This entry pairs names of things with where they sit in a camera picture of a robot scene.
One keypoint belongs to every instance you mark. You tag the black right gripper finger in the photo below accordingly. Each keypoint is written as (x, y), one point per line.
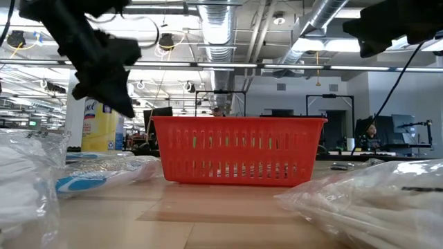
(370, 43)

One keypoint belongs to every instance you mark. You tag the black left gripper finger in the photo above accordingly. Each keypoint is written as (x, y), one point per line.
(107, 90)

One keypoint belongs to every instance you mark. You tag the white vanity pack bag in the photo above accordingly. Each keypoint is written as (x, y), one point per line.
(27, 180)
(380, 207)

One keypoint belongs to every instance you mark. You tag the yellow disinfecting wipes canister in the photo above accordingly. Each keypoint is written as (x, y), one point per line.
(100, 131)

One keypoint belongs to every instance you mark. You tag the black computer monitor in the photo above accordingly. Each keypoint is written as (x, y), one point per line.
(157, 111)

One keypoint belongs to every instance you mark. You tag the rectangular ceiling light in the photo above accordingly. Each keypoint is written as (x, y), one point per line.
(311, 45)

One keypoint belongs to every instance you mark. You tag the blue toothbrush in clear wrap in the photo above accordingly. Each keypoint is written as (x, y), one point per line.
(104, 171)

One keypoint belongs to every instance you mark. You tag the black monitor back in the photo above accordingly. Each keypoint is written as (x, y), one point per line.
(385, 126)

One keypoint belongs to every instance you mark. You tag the grey computer monitor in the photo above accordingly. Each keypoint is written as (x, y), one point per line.
(403, 126)

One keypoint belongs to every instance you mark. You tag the person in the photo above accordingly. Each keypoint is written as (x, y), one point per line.
(370, 136)
(218, 111)

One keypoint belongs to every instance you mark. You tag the white cup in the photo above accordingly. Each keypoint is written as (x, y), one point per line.
(350, 144)

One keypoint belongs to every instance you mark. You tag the long linear light bar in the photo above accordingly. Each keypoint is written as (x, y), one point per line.
(242, 65)

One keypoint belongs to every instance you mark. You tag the red plastic slotted basket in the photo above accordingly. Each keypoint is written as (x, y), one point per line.
(239, 124)

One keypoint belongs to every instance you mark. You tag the silver ventilation duct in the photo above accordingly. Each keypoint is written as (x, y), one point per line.
(218, 34)
(323, 14)

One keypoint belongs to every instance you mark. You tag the black robot station frame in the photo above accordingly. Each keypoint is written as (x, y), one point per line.
(330, 95)
(221, 92)

